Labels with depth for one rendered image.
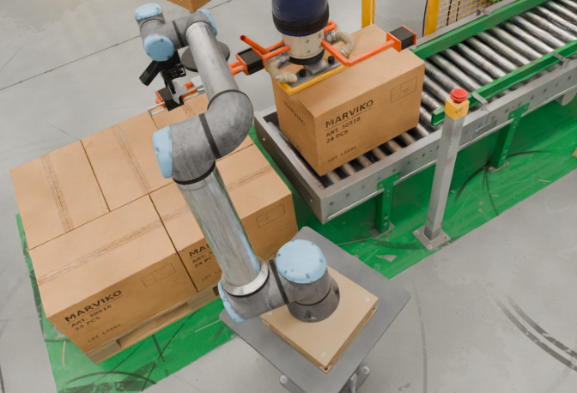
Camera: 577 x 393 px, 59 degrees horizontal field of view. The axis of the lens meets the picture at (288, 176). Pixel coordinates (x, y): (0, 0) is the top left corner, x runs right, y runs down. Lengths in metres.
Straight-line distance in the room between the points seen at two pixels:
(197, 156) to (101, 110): 2.93
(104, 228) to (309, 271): 1.28
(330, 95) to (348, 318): 0.99
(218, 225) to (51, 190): 1.64
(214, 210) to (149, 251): 1.12
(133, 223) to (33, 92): 2.29
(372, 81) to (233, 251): 1.18
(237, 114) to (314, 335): 0.85
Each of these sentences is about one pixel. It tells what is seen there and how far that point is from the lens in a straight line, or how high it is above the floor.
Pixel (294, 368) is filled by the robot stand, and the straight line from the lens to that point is 1.80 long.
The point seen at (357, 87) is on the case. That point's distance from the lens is 2.30.
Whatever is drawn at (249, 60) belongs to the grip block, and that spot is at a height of 1.22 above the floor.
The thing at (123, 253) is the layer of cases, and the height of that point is 0.54.
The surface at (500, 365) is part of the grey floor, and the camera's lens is 2.68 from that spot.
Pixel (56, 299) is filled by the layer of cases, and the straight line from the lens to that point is 2.46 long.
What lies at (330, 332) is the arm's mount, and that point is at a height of 0.82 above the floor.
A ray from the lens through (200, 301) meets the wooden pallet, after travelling 2.76.
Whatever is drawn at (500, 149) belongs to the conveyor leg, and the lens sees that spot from 3.19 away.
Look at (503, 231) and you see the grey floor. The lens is 3.04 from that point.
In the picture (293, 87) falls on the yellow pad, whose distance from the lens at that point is 2.10.
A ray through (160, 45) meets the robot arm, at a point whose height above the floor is 1.54.
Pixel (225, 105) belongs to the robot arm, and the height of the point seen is 1.65.
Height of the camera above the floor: 2.44
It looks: 50 degrees down
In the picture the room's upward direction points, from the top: 9 degrees counter-clockwise
